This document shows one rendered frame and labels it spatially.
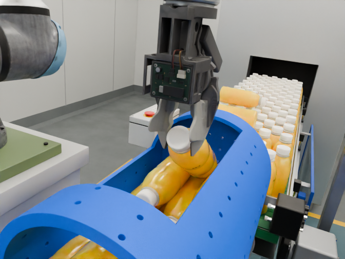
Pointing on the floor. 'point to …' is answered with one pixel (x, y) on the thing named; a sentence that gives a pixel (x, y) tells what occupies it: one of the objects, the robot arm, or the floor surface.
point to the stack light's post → (333, 197)
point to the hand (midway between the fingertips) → (180, 142)
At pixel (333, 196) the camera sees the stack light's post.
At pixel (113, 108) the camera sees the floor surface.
